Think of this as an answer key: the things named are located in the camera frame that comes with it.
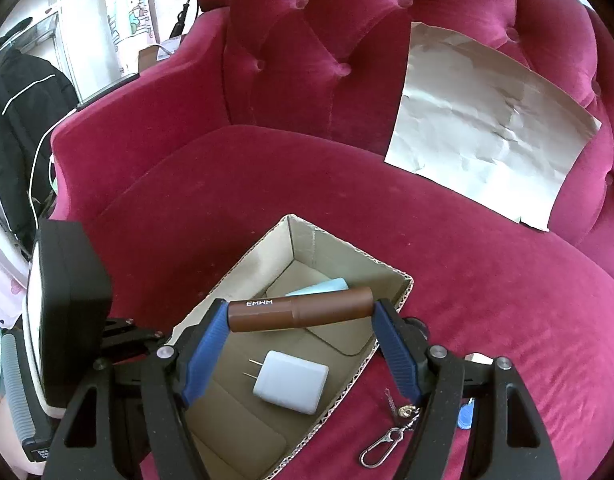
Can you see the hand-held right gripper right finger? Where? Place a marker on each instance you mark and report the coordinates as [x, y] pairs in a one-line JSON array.
[[394, 345]]

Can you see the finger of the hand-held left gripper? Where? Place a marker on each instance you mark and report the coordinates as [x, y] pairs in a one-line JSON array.
[[132, 332]]

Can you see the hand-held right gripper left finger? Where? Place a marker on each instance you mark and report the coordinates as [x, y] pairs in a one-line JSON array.
[[207, 345]]

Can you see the small white charger plug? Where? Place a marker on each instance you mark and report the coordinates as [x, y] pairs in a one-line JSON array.
[[479, 357]]

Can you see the large white charger plug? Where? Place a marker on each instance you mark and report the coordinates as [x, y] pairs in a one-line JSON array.
[[289, 382]]

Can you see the light blue cosmetic bottle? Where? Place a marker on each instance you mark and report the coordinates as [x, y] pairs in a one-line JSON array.
[[319, 286]]

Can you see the brown lipstick tube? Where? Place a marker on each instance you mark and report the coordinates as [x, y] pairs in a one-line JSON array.
[[297, 312]]

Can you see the blue key fob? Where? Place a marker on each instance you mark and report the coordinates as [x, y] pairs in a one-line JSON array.
[[466, 417]]

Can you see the white pink cloth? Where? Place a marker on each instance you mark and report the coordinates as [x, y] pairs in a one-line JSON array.
[[2, 285]]

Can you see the red velvet tufted sofa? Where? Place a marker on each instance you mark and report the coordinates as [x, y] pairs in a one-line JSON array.
[[187, 185]]

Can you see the black jacket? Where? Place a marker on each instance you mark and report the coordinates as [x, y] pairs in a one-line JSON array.
[[17, 125]]

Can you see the crumpled beige paper sheet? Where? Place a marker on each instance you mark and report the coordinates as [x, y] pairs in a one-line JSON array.
[[487, 125]]

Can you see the small cardboard box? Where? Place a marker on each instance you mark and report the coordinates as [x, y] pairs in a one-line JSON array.
[[152, 57]]

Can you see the grey metal rack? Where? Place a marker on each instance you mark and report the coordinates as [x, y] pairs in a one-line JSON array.
[[62, 20]]

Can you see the cartoon wall poster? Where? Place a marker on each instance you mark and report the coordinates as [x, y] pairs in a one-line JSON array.
[[129, 10]]

